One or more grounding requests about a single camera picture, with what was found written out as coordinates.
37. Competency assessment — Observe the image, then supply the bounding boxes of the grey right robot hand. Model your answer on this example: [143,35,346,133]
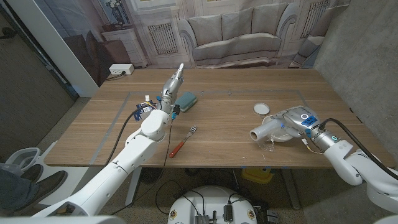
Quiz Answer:
[269,105,322,139]

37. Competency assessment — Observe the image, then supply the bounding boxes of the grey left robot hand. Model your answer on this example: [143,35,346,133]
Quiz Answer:
[160,63,185,106]

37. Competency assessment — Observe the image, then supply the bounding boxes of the plastic wrap roll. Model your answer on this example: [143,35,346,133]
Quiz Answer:
[249,119,284,152]

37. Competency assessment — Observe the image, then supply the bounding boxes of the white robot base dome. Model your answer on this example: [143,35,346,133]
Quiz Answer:
[167,185,258,224]

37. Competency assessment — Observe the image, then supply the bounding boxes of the teal soap box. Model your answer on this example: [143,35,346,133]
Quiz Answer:
[174,91,198,113]

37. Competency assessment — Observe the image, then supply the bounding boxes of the round white lid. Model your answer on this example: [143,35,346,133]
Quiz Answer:
[252,103,271,116]

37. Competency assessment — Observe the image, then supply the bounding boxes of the white power strip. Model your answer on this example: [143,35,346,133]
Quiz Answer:
[108,63,135,75]

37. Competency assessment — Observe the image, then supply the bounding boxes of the yellow object under table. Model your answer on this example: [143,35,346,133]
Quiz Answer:
[241,166,275,184]

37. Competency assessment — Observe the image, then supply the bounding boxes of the white table leg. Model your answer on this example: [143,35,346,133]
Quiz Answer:
[281,167,302,211]
[124,167,143,208]

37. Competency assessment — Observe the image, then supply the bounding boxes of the printed living room backdrop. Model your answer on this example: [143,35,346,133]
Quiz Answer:
[32,0,352,88]

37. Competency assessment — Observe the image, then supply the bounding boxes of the white pillar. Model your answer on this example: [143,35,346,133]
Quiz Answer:
[5,0,100,98]

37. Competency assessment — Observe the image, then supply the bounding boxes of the white plastic floor stand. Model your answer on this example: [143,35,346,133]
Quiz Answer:
[5,141,81,208]

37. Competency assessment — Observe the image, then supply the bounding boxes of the person in jeans, dark shoes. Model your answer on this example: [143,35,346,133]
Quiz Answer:
[0,164,68,213]

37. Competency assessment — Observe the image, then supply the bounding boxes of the fork with red handle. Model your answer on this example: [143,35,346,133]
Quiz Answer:
[169,124,198,159]

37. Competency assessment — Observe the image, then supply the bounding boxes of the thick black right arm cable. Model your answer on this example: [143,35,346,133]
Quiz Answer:
[318,117,398,181]

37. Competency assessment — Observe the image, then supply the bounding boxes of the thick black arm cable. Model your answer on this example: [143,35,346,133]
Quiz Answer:
[318,117,398,181]
[104,105,153,167]

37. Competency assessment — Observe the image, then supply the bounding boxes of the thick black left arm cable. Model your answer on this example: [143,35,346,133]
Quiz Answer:
[104,105,153,167]

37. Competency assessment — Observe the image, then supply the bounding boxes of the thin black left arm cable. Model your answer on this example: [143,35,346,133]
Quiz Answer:
[110,119,174,216]

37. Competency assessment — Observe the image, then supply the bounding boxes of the black floor cable loop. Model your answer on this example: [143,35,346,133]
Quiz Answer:
[154,179,206,216]

